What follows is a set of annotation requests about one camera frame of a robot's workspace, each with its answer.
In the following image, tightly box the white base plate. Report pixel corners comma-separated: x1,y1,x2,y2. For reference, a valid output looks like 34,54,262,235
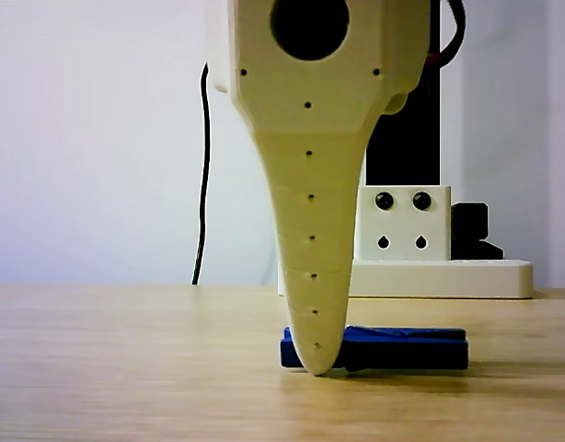
277,258,535,300

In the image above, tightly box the black upright post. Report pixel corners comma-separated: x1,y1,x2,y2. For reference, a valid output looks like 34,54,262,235
363,0,443,189

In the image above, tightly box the blue clothes peg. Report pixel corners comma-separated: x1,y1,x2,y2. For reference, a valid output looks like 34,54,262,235
279,324,470,372

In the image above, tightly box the red and black cable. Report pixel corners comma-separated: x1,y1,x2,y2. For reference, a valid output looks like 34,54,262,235
427,0,467,69

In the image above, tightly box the black clamp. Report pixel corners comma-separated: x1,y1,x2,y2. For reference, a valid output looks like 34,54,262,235
450,201,505,261

